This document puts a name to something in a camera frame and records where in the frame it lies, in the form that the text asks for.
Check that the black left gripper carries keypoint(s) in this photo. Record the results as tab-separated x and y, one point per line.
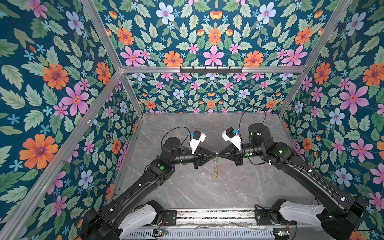
199	154

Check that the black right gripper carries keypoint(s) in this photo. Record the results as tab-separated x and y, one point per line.
232	150

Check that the silver metal keyring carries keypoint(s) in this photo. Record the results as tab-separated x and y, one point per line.
216	162

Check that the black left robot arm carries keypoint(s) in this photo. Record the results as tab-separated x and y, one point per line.
120	217

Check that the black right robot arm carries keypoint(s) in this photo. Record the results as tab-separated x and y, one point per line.
338	213

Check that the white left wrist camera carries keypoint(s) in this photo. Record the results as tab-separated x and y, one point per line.
197	137

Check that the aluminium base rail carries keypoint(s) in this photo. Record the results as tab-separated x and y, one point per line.
245	216

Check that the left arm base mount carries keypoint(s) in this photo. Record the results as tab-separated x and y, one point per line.
165	218

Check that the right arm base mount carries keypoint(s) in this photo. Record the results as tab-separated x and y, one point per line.
271	216

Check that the white perforated cable duct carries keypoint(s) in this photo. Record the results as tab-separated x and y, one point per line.
200	234

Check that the black wall hook rail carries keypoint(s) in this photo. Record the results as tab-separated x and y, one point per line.
210	70

